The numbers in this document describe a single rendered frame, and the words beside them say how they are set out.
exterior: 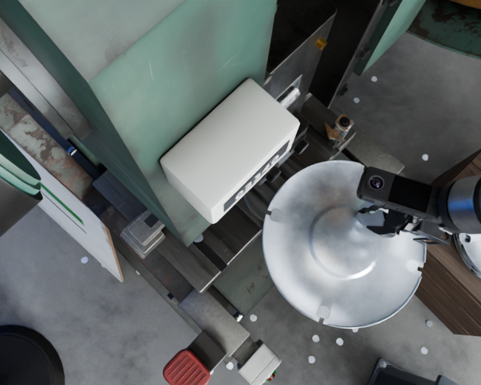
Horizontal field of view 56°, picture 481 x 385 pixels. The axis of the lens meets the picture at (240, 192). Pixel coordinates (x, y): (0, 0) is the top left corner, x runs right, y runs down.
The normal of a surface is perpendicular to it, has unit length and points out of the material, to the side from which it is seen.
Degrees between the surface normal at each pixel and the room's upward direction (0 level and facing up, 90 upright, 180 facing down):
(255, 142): 0
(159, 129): 90
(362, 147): 0
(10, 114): 31
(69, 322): 0
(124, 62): 90
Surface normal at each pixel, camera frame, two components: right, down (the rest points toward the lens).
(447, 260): 0.03, -0.25
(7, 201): 0.72, 0.66
